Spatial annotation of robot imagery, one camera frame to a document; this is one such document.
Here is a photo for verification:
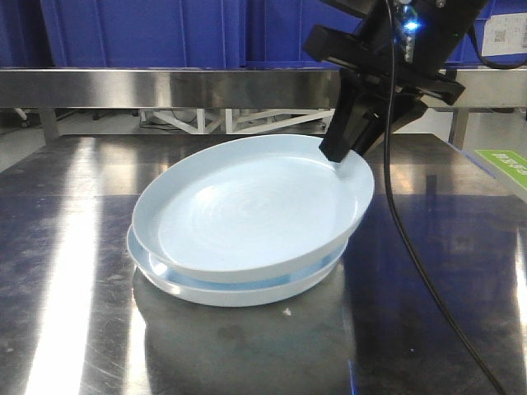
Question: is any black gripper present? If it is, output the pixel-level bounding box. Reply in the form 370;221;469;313
304;1;486;163

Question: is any light blue plate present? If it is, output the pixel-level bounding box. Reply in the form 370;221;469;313
132;134;375;283
126;227;347;307

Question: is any right steel shelf leg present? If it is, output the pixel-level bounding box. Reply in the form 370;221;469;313
448;109;470;149

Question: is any steel shelf leg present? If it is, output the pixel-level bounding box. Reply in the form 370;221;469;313
38;108;61;144
448;109;470;149

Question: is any left steel shelf leg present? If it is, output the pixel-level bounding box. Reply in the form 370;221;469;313
38;108;61;144

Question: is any right blue plastic crate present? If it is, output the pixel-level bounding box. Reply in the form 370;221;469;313
445;0;526;68

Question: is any blue plastic crate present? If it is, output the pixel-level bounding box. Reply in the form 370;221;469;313
244;0;371;70
1;1;246;69
445;0;526;68

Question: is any white paper label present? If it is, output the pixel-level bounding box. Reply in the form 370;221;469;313
481;12;526;57

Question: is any green floor sign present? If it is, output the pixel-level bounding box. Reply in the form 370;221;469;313
476;149;527;189

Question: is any middle blue plastic crate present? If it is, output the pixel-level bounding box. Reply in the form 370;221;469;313
244;0;371;70

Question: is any left blue plastic crate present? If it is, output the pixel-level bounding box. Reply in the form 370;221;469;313
1;1;246;69

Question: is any white metal frame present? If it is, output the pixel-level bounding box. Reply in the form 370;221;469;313
138;108;334;135

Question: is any black cable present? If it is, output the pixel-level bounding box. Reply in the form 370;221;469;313
381;0;527;395

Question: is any stainless steel shelf rail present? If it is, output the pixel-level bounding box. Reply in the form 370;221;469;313
0;67;527;110

